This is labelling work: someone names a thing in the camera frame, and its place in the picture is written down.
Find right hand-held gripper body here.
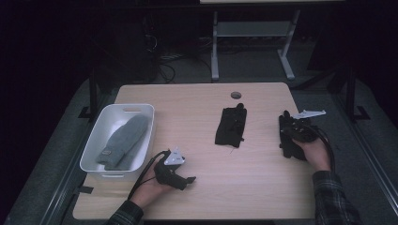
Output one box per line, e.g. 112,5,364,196
281,109,327,144

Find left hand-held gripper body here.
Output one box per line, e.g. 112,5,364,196
153,147,190,191

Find black glove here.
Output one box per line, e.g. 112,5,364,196
214,102,248,149
278,110,309,162

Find grey mitten with label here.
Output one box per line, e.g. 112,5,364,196
95,113,150,167

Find white plastic bin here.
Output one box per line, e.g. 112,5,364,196
79,103,156,182

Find person's right hand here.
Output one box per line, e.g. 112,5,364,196
292,137,332,173

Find person's left hand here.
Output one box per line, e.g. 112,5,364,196
129,164,175,210

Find black metal stand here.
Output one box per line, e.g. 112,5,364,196
78,69,101,120
343,64,372,124

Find right hand-held gripper cable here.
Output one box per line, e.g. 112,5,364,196
308,124,337,173

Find tangle of floor cables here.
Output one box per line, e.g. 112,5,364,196
143,15,214,84

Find white metal table frame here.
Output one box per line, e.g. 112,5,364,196
210,8,302,82

